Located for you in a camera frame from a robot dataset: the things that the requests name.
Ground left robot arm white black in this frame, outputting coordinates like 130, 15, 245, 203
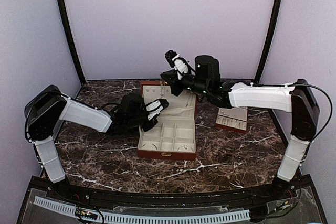
24, 85, 168, 201

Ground right black frame post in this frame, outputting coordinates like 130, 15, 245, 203
254, 0, 281, 83

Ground silver necklace green beads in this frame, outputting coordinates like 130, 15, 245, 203
160, 79, 168, 99

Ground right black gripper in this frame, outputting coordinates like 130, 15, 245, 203
160, 69, 209, 97

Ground white slotted cable duct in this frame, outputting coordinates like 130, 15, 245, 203
33, 196, 251, 223

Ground black front table rail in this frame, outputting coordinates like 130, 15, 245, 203
31, 175, 313, 209

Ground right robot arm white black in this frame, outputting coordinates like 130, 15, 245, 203
160, 50, 321, 200

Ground left black frame post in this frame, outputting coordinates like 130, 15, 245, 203
57, 0, 86, 85

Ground red jewelry tray cream insert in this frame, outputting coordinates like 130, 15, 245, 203
215, 107, 248, 133

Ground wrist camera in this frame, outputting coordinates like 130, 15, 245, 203
146, 98, 169, 121
165, 50, 190, 80

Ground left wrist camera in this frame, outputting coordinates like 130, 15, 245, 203
146, 98, 169, 121

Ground black frame post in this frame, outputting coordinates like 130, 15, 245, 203
57, 0, 86, 85
254, 0, 281, 83

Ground red wooden jewelry box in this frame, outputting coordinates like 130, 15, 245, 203
137, 81, 197, 161

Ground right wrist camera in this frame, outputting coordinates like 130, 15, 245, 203
165, 50, 190, 80

